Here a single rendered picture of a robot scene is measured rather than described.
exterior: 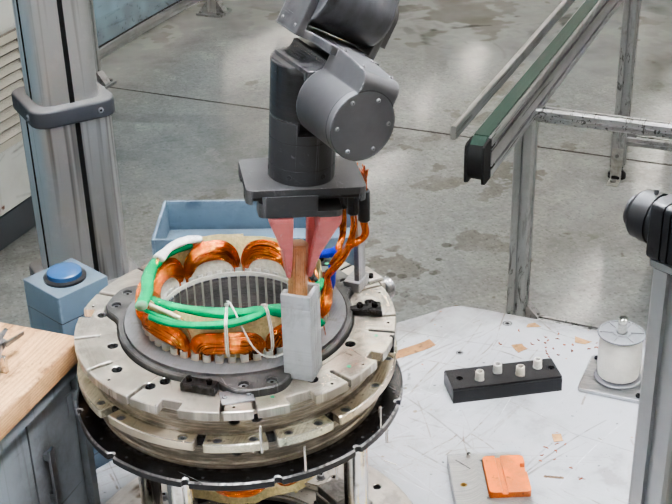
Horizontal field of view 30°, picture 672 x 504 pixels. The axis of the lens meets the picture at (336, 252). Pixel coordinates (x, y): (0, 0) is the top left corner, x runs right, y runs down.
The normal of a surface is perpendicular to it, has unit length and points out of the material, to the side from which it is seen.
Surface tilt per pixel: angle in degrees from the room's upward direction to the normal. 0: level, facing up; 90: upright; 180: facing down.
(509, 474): 0
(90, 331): 0
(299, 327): 90
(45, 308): 90
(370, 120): 92
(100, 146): 90
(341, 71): 60
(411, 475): 0
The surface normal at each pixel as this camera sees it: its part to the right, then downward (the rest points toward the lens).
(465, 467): -0.03, -0.88
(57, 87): 0.50, 0.40
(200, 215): -0.02, 0.47
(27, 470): 0.94, 0.15
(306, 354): -0.30, 0.45
